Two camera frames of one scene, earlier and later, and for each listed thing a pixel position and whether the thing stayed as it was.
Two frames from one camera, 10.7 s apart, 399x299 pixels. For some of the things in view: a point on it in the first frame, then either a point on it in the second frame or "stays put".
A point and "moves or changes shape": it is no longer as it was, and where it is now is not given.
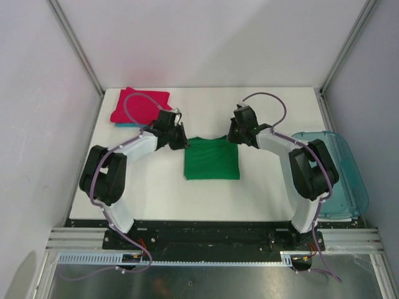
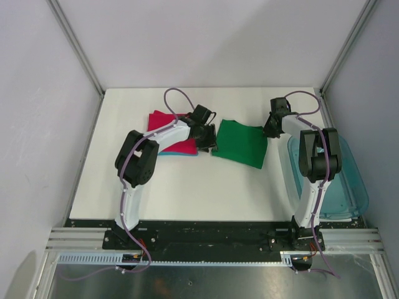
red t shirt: (141, 106) moves or changes shape
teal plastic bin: (348, 198) stays put
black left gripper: (182, 142) → (211, 141)
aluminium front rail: (358, 241) stays put
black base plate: (214, 240) stays put
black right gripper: (230, 136) → (269, 132)
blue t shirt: (126, 125) → (176, 153)
